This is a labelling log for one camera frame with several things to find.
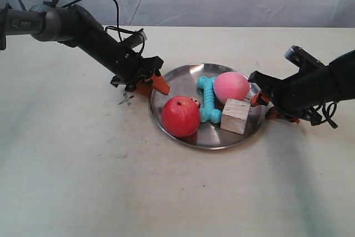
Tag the turquoise toy bone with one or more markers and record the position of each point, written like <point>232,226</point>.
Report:
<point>208,112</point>

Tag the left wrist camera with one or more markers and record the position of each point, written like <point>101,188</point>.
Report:
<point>135,39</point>

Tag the round metal plate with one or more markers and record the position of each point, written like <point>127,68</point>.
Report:
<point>183,81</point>

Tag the red toy apple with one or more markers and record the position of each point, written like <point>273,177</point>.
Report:
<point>180,117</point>

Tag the pencil X mark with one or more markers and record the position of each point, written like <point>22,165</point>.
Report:
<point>127,99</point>

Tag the wooden cube block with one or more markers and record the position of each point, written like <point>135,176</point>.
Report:
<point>234,116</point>

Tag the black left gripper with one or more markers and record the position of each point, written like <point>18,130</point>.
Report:
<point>141,75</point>

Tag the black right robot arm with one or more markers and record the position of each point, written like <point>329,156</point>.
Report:
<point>342,72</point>

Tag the small wooden die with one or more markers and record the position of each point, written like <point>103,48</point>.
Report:
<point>196,101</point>

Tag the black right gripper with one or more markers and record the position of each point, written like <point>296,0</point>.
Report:
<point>306,96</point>

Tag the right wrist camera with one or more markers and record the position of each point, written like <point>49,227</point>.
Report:
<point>303,60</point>

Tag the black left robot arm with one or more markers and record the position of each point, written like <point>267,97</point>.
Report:
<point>111,46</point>

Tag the pink toy peach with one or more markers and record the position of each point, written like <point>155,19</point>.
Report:
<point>231,85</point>

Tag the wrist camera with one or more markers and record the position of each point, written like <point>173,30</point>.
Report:
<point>303,60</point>
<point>135,39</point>

